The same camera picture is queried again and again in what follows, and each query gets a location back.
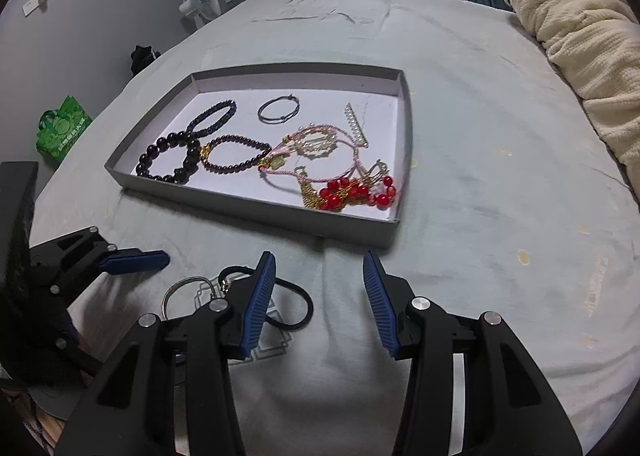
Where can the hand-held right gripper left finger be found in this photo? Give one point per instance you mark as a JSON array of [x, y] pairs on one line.
[[257, 306]]

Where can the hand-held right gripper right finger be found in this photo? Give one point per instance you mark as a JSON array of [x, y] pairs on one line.
[[382, 311]]

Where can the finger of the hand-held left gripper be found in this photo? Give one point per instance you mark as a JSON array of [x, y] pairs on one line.
[[67, 331], [132, 262]]

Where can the silver hair comb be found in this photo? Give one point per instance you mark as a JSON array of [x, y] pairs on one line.
[[356, 128]]

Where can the silver bangle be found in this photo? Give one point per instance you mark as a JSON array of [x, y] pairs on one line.
[[259, 112]]

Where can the grey cardboard tray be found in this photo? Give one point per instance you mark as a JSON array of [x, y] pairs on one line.
[[240, 91]]

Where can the green plastic bag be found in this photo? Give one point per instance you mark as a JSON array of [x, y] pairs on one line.
[[62, 128]]

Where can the small black object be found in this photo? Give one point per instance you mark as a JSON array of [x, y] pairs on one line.
[[144, 58]]

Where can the cream knitted blanket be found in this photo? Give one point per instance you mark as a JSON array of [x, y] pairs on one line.
[[590, 36]]

